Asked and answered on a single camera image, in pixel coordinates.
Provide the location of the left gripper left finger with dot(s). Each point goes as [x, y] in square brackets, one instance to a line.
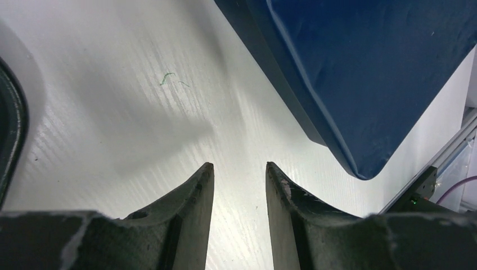
[170, 233]

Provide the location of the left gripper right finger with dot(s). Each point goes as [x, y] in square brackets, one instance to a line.
[307, 233]

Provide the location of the blue box lid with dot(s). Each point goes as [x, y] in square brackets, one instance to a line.
[356, 75]

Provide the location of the black chocolate tray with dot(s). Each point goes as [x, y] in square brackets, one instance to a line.
[14, 126]

